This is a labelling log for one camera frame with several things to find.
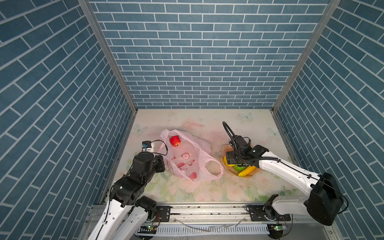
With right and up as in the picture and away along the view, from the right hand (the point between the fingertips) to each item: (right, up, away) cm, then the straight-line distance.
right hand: (229, 155), depth 84 cm
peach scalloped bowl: (0, -8, +1) cm, 8 cm away
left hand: (-35, +2, -12) cm, 37 cm away
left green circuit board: (-43, -34, -12) cm, 56 cm away
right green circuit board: (+21, -32, -13) cm, 40 cm away
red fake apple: (-33, +7, +12) cm, 36 cm away
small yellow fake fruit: (-4, -1, -9) cm, 10 cm away
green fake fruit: (+5, -7, -1) cm, 9 cm away
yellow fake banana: (+10, -8, -2) cm, 13 cm away
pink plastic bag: (-26, -2, +10) cm, 28 cm away
